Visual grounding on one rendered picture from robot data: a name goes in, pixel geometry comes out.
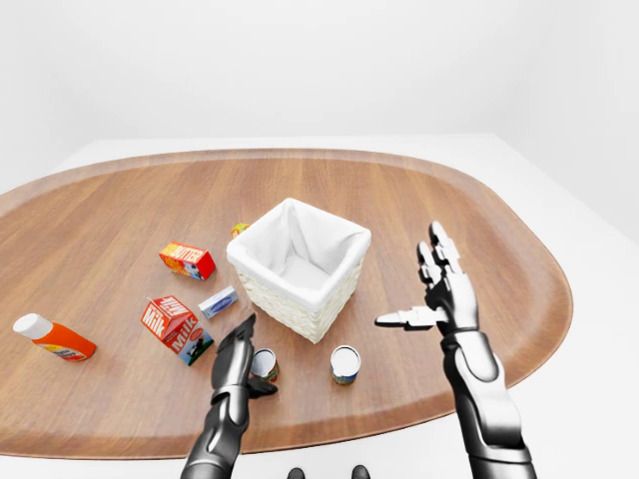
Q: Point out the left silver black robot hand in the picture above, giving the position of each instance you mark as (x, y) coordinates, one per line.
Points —
(234, 356)

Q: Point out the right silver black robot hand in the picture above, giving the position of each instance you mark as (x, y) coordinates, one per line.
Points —
(451, 299)

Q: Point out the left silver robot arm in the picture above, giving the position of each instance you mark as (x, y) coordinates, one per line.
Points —
(217, 439)

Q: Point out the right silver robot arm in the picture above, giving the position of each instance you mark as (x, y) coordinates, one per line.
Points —
(486, 404)

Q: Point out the white wicker basket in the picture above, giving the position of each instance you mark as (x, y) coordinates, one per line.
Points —
(299, 267)

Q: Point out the red labelled tin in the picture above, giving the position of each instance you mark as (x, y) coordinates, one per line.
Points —
(265, 365)

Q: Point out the small blue white box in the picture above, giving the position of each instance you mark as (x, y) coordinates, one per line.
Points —
(218, 302)

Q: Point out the red milk carton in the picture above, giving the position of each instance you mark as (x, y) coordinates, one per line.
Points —
(175, 327)

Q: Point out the red butter box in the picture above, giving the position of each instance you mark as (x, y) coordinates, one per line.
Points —
(187, 260)

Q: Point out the yellow blue labelled tin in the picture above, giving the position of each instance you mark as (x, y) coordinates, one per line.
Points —
(345, 366)

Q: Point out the small yellow box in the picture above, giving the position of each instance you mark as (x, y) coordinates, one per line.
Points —
(238, 229)

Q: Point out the small dark shape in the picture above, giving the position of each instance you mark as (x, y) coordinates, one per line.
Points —
(360, 472)
(295, 473)

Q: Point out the orange bottle with white cap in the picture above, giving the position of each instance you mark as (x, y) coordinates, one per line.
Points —
(60, 340)

